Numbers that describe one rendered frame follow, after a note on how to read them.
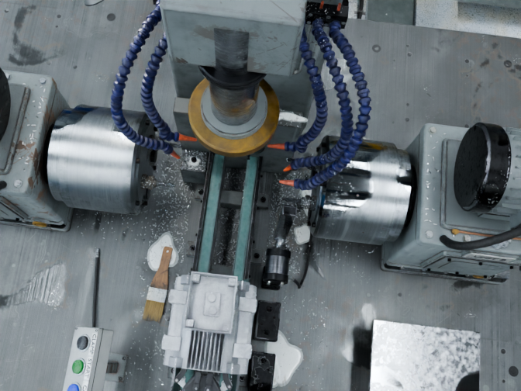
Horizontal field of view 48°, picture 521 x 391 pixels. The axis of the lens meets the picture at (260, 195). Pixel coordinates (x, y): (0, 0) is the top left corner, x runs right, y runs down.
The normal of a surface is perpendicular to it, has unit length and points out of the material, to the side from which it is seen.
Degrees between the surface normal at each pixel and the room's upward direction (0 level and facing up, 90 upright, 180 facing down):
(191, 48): 90
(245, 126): 0
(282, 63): 90
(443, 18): 0
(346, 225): 58
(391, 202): 24
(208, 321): 0
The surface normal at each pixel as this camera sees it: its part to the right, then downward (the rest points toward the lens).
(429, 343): 0.04, -0.28
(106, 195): -0.07, 0.66
